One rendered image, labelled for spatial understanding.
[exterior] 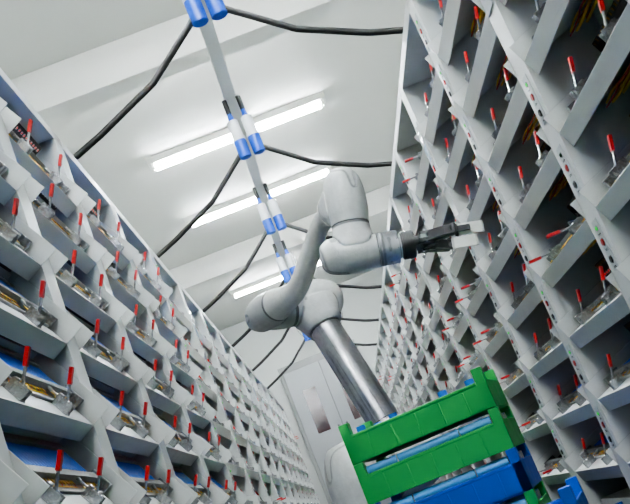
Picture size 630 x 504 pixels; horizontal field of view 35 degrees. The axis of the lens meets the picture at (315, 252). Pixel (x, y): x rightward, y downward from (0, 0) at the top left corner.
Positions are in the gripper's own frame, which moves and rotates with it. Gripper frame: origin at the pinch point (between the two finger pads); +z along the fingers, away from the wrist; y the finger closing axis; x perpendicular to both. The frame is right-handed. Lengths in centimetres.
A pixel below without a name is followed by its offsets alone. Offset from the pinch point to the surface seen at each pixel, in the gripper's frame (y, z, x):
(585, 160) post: 39.7, 20.9, 2.3
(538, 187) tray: 4.3, 17.6, 8.2
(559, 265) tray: -9.4, 21.6, -10.4
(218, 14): -63, -62, 110
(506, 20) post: 40, 11, 39
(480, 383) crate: 66, -16, -45
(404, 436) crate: 62, -32, -52
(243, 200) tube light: -500, -94, 184
